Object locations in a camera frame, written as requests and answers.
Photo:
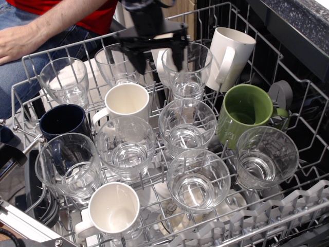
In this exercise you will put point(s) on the person's bare hand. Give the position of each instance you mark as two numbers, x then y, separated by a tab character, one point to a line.
17	42

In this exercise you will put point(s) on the cream mug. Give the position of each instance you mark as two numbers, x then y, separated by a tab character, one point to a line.
127	99
113	210

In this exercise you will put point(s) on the clear glass centre left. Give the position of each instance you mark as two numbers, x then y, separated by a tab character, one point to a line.
126	145

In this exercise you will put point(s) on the clear glass back left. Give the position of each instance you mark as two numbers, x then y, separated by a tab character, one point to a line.
66	81

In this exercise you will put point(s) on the white mug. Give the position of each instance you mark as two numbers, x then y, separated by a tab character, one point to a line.
162	59
231	50

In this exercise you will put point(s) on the grey plastic rack clip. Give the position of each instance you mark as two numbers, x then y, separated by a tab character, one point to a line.
282	96

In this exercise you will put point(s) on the green ceramic mug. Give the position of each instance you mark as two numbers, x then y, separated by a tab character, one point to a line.
246	106

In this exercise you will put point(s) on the clear glass back middle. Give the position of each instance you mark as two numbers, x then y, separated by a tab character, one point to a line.
115	66

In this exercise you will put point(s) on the person's bare forearm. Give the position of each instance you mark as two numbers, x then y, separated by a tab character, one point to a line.
63	15

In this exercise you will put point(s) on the clear glass back centre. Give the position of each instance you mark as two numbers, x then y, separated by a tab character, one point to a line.
191	84

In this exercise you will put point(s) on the clear glass right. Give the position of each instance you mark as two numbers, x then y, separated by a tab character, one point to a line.
264	157

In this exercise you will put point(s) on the dark blue mug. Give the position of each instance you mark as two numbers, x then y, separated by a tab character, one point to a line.
66	118

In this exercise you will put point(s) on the white mug back right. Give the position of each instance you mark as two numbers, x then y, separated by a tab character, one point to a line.
231	50

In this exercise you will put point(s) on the clear glass front left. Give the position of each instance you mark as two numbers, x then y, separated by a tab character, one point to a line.
69	165

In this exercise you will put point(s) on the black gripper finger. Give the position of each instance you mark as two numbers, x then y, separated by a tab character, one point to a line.
180	57
137	58

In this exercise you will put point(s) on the white mug back centre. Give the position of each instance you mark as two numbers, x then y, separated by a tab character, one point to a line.
162	59

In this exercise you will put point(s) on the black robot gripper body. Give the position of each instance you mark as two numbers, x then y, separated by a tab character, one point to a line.
150	29

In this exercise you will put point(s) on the grey wire dishwasher rack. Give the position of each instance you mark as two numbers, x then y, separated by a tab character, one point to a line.
308	127

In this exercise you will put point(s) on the clear glass front centre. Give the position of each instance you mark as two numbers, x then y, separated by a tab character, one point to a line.
198	181

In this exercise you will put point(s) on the clear glass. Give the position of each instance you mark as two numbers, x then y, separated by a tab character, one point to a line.
198	181
115	66
126	145
69	165
66	81
264	157
191	84
186	124

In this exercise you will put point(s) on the cream mug centre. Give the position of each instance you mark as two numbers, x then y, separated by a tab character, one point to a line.
127	99

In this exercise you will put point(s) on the cream mug front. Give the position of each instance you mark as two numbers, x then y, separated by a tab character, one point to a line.
113	210

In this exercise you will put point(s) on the grey plastic tine row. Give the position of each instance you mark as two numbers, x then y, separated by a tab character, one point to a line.
251	226

